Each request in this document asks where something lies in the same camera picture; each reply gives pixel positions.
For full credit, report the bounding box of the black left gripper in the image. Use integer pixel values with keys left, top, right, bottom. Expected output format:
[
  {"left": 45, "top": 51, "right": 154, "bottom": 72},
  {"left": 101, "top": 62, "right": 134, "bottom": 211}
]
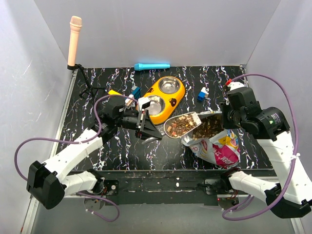
[{"left": 115, "top": 109, "right": 162, "bottom": 140}]

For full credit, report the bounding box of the silver metal scoop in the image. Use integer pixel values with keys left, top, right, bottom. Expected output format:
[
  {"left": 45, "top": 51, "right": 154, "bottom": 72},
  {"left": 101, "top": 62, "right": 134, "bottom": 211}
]
[{"left": 142, "top": 112, "right": 202, "bottom": 144}]

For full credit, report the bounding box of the pink white pet food bag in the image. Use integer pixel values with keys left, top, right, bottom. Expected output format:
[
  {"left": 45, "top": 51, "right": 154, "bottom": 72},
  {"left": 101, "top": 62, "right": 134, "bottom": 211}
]
[{"left": 181, "top": 111, "right": 240, "bottom": 169}]

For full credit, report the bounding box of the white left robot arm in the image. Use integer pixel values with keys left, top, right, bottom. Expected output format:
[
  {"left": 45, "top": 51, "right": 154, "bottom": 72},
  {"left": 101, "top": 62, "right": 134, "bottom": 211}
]
[{"left": 26, "top": 110, "right": 162, "bottom": 210}]

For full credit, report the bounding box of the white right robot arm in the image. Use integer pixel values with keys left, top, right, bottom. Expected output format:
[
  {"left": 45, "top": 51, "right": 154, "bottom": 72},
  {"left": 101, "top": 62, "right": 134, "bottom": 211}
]
[{"left": 220, "top": 101, "right": 312, "bottom": 218}]

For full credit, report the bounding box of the yellow double pet bowl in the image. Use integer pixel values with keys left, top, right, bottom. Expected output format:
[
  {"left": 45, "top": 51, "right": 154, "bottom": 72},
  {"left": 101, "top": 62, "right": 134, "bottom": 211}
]
[{"left": 144, "top": 76, "right": 186, "bottom": 125}]

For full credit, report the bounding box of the blue beige brick stack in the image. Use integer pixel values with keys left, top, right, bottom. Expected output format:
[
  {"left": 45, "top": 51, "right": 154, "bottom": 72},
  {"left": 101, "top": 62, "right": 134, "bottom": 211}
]
[{"left": 125, "top": 86, "right": 141, "bottom": 109}]

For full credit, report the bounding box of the blue toy brick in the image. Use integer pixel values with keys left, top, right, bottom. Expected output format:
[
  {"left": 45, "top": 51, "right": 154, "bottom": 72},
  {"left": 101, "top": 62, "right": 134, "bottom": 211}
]
[{"left": 197, "top": 87, "right": 209, "bottom": 101}]

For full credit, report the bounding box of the yellow toy brick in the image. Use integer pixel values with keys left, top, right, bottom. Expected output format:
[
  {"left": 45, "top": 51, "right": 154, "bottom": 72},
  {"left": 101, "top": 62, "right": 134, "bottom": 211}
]
[{"left": 108, "top": 90, "right": 121, "bottom": 96}]

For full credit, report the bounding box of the cyan flashlight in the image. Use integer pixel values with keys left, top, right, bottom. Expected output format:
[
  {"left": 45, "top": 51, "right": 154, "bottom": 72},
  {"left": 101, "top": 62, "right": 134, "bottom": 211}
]
[{"left": 134, "top": 63, "right": 171, "bottom": 71}]

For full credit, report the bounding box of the pink microphone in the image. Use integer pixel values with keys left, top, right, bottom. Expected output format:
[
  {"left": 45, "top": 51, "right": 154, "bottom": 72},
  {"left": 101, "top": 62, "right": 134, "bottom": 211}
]
[{"left": 67, "top": 16, "right": 82, "bottom": 70}]

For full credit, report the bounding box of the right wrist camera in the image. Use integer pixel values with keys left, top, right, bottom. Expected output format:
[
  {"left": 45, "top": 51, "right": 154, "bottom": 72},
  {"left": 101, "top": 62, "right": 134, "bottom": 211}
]
[{"left": 222, "top": 81, "right": 262, "bottom": 118}]

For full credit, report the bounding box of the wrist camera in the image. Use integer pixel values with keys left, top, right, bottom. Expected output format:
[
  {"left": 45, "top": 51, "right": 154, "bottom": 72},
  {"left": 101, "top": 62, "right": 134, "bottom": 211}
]
[
  {"left": 104, "top": 95, "right": 151, "bottom": 120},
  {"left": 222, "top": 81, "right": 262, "bottom": 118}
]

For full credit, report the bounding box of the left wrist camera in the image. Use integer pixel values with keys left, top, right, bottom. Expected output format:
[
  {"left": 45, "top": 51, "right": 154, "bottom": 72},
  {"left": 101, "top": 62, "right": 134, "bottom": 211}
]
[{"left": 104, "top": 95, "right": 151, "bottom": 120}]

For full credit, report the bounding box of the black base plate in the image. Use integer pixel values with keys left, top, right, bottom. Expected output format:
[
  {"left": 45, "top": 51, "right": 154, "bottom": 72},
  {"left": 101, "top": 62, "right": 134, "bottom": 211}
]
[{"left": 98, "top": 170, "right": 238, "bottom": 205}]

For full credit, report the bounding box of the aluminium frame rail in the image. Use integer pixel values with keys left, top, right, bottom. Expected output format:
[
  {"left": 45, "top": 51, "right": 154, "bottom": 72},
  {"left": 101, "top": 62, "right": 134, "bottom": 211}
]
[{"left": 20, "top": 70, "right": 81, "bottom": 234}]

